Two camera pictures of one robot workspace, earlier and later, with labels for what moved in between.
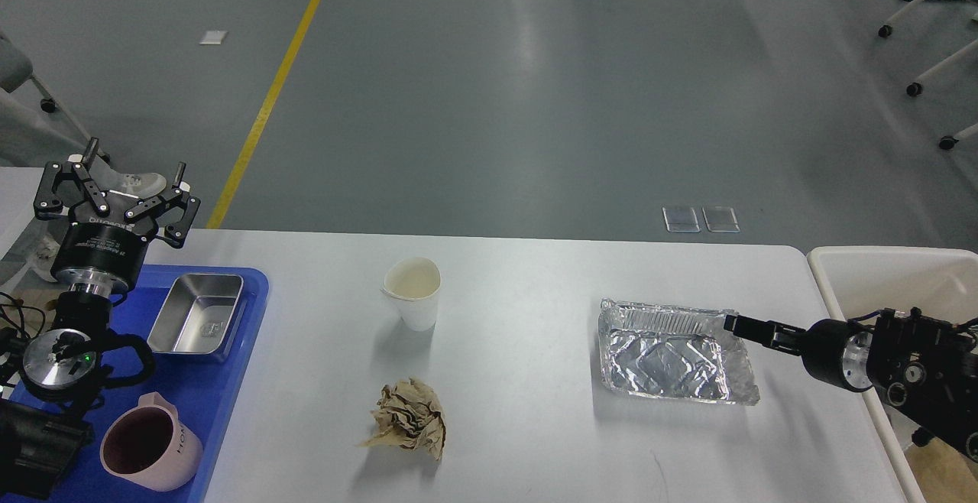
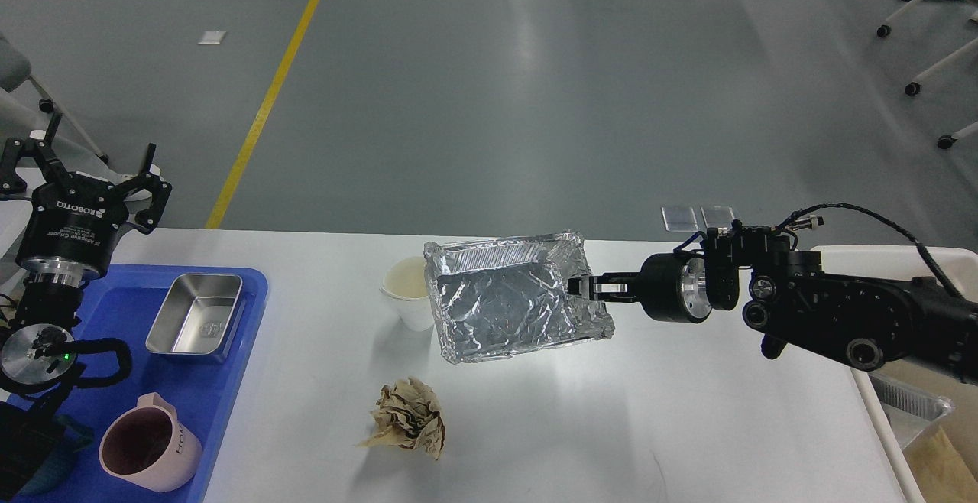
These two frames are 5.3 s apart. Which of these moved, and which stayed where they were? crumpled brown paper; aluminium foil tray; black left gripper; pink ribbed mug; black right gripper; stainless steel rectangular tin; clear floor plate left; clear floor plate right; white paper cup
Moved: aluminium foil tray; black left gripper; black right gripper
Stayed: white paper cup; clear floor plate left; stainless steel rectangular tin; crumpled brown paper; pink ribbed mug; clear floor plate right
